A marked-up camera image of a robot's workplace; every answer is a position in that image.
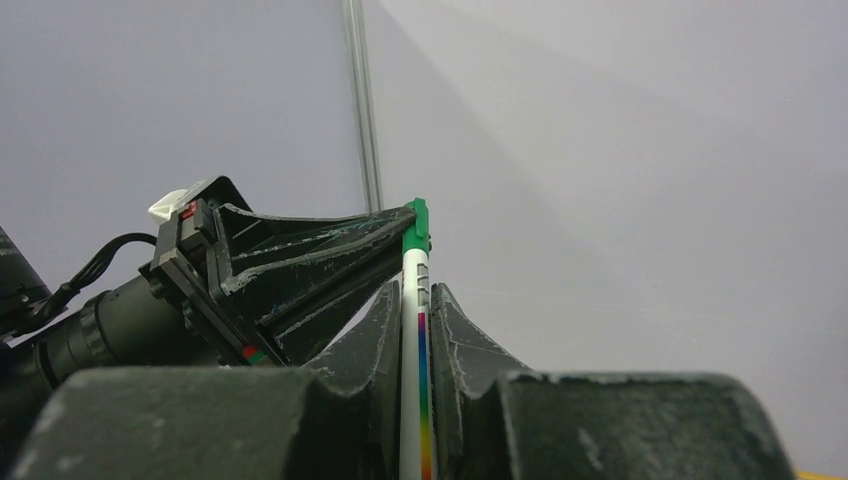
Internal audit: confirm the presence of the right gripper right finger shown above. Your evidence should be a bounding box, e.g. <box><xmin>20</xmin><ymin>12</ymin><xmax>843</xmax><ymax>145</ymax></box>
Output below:
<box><xmin>431</xmin><ymin>283</ymin><xmax>794</xmax><ymax>479</ymax></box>

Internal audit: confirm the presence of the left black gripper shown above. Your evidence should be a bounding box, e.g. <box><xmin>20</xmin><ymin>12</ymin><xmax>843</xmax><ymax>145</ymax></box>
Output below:
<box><xmin>140</xmin><ymin>176</ymin><xmax>415</xmax><ymax>367</ymax></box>

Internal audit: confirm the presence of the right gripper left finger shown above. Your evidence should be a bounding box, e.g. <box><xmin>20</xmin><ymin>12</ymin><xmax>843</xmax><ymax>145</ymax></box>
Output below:
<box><xmin>9</xmin><ymin>281</ymin><xmax>401</xmax><ymax>479</ymax></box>

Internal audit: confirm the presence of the green marker cap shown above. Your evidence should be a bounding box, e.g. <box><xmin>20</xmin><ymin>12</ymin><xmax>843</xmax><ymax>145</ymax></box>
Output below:
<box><xmin>402</xmin><ymin>197</ymin><xmax>431</xmax><ymax>254</ymax></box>

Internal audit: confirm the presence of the yellow framed whiteboard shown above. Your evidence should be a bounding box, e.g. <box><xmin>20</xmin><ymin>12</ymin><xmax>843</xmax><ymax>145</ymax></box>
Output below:
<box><xmin>795</xmin><ymin>471</ymin><xmax>847</xmax><ymax>480</ymax></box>

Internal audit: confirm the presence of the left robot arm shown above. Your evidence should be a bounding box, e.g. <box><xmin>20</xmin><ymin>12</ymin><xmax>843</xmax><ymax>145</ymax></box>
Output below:
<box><xmin>1</xmin><ymin>176</ymin><xmax>421</xmax><ymax>469</ymax></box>

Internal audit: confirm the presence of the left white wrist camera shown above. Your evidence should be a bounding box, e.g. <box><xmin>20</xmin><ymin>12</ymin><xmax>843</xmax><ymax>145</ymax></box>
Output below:
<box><xmin>147</xmin><ymin>189</ymin><xmax>200</xmax><ymax>226</ymax></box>

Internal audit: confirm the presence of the left aluminium frame post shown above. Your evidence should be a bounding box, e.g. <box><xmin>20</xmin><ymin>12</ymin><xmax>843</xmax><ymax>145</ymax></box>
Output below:
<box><xmin>342</xmin><ymin>0</ymin><xmax>383</xmax><ymax>212</ymax></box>

